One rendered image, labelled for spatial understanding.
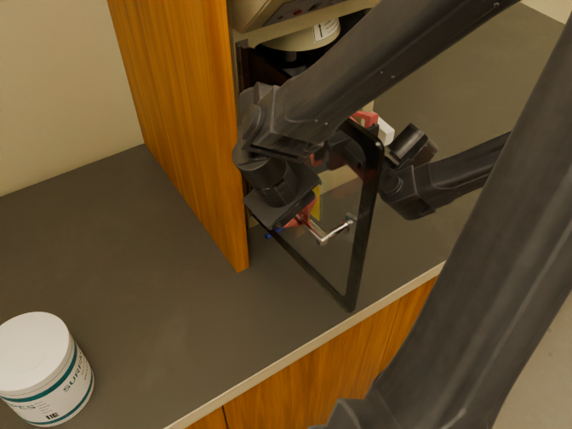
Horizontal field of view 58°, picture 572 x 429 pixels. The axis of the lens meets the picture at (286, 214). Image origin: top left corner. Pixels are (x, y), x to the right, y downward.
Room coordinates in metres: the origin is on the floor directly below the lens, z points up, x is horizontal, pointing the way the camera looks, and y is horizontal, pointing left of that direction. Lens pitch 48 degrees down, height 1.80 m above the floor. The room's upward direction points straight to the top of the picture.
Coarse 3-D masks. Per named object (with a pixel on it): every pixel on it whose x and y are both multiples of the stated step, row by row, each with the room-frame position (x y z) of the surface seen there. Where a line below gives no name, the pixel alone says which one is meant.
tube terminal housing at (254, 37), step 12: (228, 0) 0.74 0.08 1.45; (360, 0) 0.87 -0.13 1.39; (372, 0) 0.89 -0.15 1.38; (228, 12) 0.74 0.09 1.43; (312, 12) 0.82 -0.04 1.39; (324, 12) 0.83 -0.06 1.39; (336, 12) 0.85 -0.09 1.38; (348, 12) 0.86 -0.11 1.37; (228, 24) 0.75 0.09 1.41; (276, 24) 0.78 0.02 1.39; (288, 24) 0.79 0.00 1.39; (300, 24) 0.81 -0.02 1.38; (312, 24) 0.82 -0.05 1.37; (240, 36) 0.74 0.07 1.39; (252, 36) 0.76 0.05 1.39; (264, 36) 0.77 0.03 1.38; (276, 36) 0.78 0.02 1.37; (372, 108) 0.91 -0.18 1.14; (360, 120) 0.93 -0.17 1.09; (252, 216) 0.74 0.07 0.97
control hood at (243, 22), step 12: (240, 0) 0.71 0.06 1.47; (252, 0) 0.68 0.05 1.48; (264, 0) 0.65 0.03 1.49; (276, 0) 0.65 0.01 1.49; (288, 0) 0.68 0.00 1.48; (348, 0) 0.82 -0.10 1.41; (240, 12) 0.71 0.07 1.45; (252, 12) 0.68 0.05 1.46; (264, 12) 0.67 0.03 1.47; (240, 24) 0.71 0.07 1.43; (252, 24) 0.70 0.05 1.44
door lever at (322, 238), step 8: (296, 216) 0.53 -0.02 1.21; (304, 216) 0.53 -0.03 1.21; (304, 224) 0.52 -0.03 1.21; (312, 224) 0.52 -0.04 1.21; (344, 224) 0.52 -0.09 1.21; (312, 232) 0.50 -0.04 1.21; (320, 232) 0.50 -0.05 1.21; (328, 232) 0.50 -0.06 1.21; (336, 232) 0.50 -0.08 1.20; (344, 232) 0.51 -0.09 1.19; (320, 240) 0.49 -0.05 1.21; (328, 240) 0.49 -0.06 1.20
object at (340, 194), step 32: (256, 64) 0.69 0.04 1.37; (352, 128) 0.53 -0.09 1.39; (320, 160) 0.57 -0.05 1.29; (352, 160) 0.52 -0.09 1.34; (320, 192) 0.57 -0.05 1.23; (352, 192) 0.51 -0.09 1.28; (320, 224) 0.56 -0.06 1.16; (352, 224) 0.51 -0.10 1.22; (320, 256) 0.56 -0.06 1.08; (352, 256) 0.50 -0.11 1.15; (352, 288) 0.49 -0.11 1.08
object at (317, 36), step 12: (324, 24) 0.87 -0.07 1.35; (336, 24) 0.89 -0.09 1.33; (288, 36) 0.84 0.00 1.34; (300, 36) 0.84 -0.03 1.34; (312, 36) 0.85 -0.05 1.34; (324, 36) 0.86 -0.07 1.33; (336, 36) 0.88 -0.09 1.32; (276, 48) 0.84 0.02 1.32; (288, 48) 0.83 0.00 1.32; (300, 48) 0.83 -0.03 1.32; (312, 48) 0.84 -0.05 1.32
